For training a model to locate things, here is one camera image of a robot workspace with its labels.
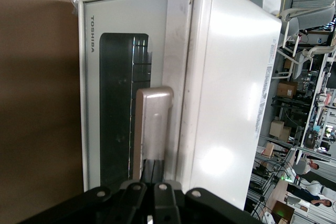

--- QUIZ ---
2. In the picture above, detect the brown table cloth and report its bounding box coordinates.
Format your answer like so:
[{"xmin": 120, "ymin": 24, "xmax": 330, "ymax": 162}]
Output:
[{"xmin": 0, "ymin": 0, "xmax": 184, "ymax": 224}]

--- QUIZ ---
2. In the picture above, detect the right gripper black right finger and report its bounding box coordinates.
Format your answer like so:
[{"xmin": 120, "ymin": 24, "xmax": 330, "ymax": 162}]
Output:
[{"xmin": 152, "ymin": 158, "xmax": 182, "ymax": 224}]

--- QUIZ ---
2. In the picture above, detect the white office chair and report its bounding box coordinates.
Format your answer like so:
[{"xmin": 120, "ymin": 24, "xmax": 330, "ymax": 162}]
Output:
[{"xmin": 271, "ymin": 5, "xmax": 336, "ymax": 80}]

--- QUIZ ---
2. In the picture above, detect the brown cardboard box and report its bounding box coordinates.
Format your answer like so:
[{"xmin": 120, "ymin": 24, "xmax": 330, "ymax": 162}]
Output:
[
  {"xmin": 276, "ymin": 80, "xmax": 299, "ymax": 99},
  {"xmin": 269, "ymin": 119, "xmax": 292, "ymax": 141}
]

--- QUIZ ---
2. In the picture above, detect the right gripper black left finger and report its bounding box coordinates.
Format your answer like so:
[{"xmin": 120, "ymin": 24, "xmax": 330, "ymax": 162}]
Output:
[{"xmin": 104, "ymin": 158, "xmax": 154, "ymax": 224}]

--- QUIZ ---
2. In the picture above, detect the open cardboard box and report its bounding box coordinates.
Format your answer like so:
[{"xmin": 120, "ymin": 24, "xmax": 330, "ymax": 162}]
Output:
[{"xmin": 271, "ymin": 199, "xmax": 296, "ymax": 223}]

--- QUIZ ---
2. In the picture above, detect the oven door with metal handle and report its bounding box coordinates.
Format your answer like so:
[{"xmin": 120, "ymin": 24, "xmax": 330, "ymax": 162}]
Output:
[{"xmin": 83, "ymin": 0, "xmax": 195, "ymax": 194}]

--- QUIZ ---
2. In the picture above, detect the white toaster oven body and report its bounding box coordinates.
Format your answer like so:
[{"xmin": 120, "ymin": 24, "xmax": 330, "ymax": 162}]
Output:
[{"xmin": 77, "ymin": 0, "xmax": 283, "ymax": 212}]

